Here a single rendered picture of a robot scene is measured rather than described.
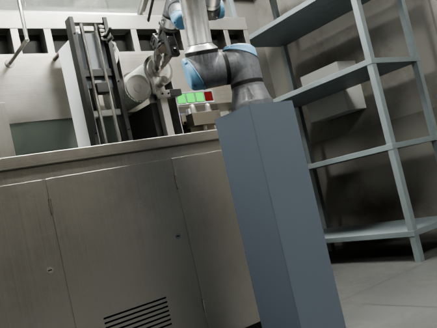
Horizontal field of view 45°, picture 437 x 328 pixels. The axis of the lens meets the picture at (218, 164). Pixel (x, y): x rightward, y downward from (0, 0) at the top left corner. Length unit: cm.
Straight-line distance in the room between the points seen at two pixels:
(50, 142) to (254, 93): 108
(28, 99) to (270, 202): 129
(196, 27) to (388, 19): 250
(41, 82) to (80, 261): 101
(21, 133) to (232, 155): 105
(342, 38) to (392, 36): 46
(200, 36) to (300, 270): 84
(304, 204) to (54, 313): 88
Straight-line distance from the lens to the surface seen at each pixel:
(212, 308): 210
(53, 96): 257
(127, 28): 285
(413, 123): 403
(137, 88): 236
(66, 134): 254
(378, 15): 420
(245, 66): 183
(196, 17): 182
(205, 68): 180
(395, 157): 328
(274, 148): 175
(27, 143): 248
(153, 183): 199
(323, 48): 452
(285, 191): 175
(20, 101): 252
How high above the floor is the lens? 63
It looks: 3 degrees up
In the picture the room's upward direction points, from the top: 13 degrees counter-clockwise
